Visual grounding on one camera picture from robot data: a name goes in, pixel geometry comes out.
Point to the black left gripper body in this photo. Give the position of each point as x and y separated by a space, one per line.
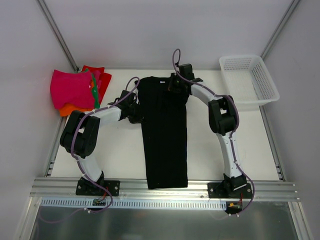
136 116

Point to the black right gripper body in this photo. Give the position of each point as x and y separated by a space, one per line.
175 85

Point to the black t shirt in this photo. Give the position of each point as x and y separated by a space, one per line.
164 132

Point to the white plastic basket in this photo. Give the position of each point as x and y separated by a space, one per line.
248 81

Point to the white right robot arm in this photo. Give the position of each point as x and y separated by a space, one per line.
223 119

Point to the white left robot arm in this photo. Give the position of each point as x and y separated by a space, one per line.
80 134

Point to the red folded t shirt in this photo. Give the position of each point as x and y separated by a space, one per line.
103 79

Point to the magenta folded t shirt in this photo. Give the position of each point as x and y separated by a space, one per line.
59 78

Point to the orange folded t shirt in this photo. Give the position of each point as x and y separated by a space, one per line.
72 111

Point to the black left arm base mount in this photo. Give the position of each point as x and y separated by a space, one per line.
86 188

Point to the white slotted cable duct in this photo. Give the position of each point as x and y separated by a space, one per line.
134 204

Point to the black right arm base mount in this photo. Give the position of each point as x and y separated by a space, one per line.
230 188

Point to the aluminium front rail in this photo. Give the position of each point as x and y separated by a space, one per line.
265 191

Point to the right aluminium corner post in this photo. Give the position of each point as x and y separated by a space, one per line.
280 27

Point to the aluminium corner post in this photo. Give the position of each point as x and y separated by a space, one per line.
57 34
280 27

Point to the left aluminium corner post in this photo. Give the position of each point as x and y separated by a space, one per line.
57 34

